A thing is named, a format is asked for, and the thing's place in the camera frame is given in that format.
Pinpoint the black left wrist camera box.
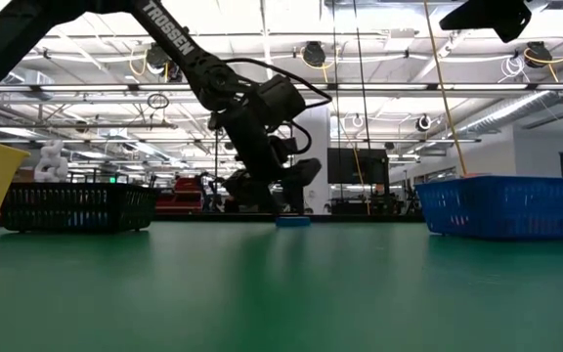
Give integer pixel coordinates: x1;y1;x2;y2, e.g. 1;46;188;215
254;74;308;124

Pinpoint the silver ventilation duct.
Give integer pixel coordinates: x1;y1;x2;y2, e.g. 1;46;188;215
450;61;563;136

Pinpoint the black plastic basket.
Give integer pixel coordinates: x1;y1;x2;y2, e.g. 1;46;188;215
1;182;158;234

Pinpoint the black coiled cable loop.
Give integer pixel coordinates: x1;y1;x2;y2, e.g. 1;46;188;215
147;93;171;111

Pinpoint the black hanging cable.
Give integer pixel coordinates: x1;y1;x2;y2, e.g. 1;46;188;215
331;0;342;148
352;0;371;151

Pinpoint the blue plastic basket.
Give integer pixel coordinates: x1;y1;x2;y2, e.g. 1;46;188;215
415;175;563;241

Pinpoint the blue wooden block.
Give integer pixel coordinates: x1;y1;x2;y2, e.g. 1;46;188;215
275;216;312;228

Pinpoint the red tool cart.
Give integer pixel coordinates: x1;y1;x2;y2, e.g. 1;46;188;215
155;176;204;214

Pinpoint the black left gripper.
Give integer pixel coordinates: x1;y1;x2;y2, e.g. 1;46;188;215
212;105;323;217

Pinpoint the white building pillar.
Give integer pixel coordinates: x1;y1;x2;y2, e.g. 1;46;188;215
294;105;332;215

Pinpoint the white twisted sculpture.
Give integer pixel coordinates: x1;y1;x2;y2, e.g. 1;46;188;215
33;141;69;185

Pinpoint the black monitor screen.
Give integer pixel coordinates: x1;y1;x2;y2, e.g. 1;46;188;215
326;148;390;186

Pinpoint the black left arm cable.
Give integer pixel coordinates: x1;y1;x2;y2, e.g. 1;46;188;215
222;57;334;155

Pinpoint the yellow hanging cable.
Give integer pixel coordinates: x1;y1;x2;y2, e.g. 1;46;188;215
422;0;468;178

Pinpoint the long ceiling light strip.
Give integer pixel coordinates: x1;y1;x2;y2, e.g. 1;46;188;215
0;83;563;93

